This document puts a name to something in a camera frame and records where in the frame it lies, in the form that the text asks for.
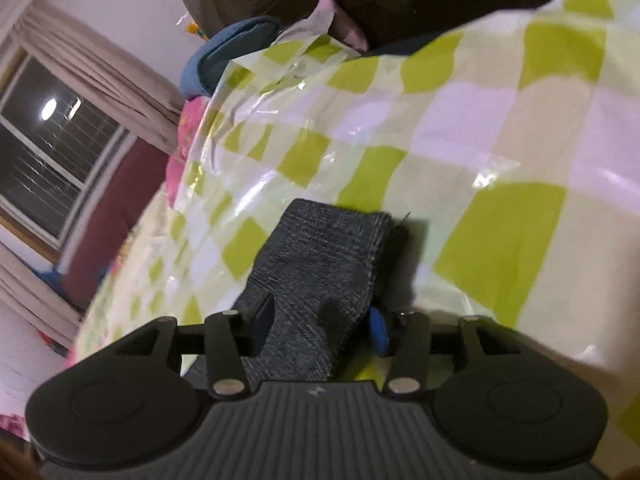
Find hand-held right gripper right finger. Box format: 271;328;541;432
369;307;523;396

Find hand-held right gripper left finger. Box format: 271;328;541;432
112;292;277;402

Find dark grey checked pants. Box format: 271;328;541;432
182;198;394;384

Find blue bag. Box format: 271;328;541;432
34;269;67;292

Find green white checked plastic sheet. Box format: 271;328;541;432
74;0;640;453

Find beige curtain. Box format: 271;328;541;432
0;247;84;357
0;0;185;155

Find blue pillow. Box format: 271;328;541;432
180;16;284;102

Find white framed window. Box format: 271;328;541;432
0;52;137;252

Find yellow snack bag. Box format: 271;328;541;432
176;14;212;42

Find pale pink pillow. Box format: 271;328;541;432
304;0;370;54

